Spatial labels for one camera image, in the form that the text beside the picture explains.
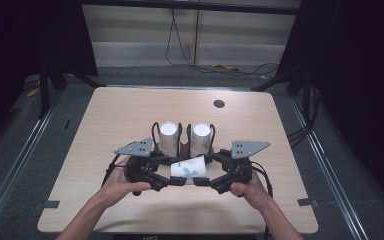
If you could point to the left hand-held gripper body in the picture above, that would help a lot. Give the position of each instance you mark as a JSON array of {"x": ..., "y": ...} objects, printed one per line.
[{"x": 140, "y": 166}]

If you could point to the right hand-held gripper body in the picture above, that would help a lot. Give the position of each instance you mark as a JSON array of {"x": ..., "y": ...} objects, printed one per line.
[{"x": 240, "y": 170}]

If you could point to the leaf print paper cup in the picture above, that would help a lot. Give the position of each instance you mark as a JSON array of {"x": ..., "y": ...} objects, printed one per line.
[{"x": 188, "y": 168}]

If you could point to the person's right hand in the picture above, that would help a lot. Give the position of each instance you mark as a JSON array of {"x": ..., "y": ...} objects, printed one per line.
[{"x": 255, "y": 195}]

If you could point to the person's left hand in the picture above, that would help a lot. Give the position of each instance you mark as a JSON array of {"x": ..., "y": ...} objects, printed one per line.
[{"x": 116, "y": 190}]

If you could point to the dark round table grommet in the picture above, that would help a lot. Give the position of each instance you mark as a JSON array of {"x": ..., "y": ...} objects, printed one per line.
[{"x": 219, "y": 103}]

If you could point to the grey table tab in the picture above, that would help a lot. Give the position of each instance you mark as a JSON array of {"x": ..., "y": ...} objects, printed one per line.
[
  {"x": 50, "y": 204},
  {"x": 307, "y": 202}
]

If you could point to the yellow strip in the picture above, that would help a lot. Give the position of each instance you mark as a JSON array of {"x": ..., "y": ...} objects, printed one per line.
[
  {"x": 33, "y": 92},
  {"x": 226, "y": 67}
]

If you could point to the black metal stand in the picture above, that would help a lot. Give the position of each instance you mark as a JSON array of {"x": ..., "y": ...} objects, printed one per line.
[
  {"x": 273, "y": 81},
  {"x": 44, "y": 96}
]

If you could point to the thin vertical pole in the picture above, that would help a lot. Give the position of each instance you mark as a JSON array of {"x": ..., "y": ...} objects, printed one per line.
[{"x": 196, "y": 36}]

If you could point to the black overhead bar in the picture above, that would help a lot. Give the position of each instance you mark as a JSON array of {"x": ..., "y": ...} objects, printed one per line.
[{"x": 193, "y": 6}]

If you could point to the black curtain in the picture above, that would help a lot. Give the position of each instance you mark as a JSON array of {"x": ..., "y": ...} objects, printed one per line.
[
  {"x": 13, "y": 40},
  {"x": 363, "y": 66}
]

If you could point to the aluminium floor rail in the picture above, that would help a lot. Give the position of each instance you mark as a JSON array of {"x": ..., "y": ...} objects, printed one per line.
[
  {"x": 330, "y": 186},
  {"x": 13, "y": 170}
]

